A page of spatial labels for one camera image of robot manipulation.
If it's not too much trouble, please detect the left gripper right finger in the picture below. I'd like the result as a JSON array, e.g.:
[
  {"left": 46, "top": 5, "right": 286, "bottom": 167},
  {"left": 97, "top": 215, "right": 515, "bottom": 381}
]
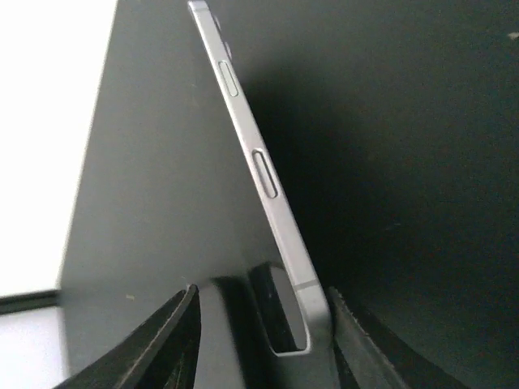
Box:
[{"left": 327, "top": 287, "right": 466, "bottom": 388}]

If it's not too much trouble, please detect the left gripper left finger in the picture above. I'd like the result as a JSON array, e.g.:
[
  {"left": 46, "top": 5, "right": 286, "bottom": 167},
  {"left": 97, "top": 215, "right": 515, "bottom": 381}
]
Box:
[{"left": 58, "top": 285, "right": 201, "bottom": 388}]

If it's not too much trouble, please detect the phone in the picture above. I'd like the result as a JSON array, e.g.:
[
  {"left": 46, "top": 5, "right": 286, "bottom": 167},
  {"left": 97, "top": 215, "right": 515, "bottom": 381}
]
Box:
[{"left": 188, "top": 1, "right": 332, "bottom": 356}]

